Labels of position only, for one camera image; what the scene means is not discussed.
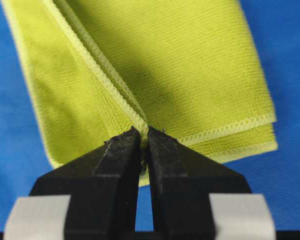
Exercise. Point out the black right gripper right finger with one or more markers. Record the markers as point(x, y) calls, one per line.
point(196, 198)

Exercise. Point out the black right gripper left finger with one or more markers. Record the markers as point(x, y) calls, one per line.
point(93, 197)

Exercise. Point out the blue table cloth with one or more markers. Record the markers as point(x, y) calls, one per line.
point(275, 25)

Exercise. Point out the yellow-green microfiber towel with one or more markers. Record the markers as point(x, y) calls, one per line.
point(95, 68)

